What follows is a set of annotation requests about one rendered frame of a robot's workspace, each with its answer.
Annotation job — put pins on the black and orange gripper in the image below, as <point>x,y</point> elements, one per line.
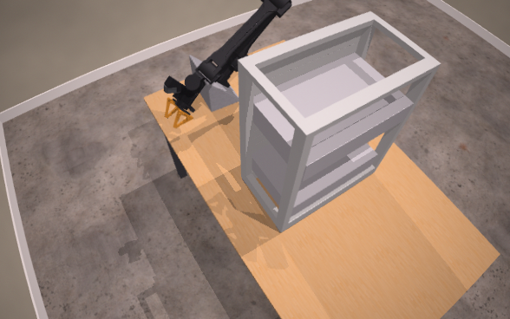
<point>181,107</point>

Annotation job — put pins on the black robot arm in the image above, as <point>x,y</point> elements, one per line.
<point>242,40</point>

